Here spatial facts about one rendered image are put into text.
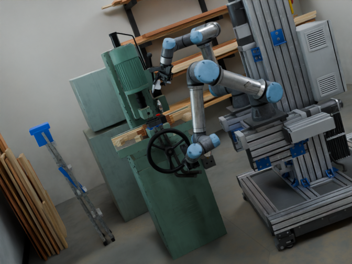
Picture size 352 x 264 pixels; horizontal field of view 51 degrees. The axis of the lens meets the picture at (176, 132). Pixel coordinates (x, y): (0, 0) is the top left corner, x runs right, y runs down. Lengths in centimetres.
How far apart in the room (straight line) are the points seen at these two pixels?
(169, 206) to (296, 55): 131
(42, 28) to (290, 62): 317
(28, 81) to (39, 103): 29
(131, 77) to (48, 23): 249
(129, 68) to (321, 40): 122
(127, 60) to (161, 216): 108
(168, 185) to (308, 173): 96
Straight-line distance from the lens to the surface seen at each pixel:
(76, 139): 484
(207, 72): 193
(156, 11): 506
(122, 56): 248
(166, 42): 230
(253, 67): 247
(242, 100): 273
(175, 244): 274
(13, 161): 349
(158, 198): 257
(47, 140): 312
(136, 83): 249
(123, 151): 244
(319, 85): 253
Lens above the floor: 146
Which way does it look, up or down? 14 degrees down
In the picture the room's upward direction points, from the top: 20 degrees counter-clockwise
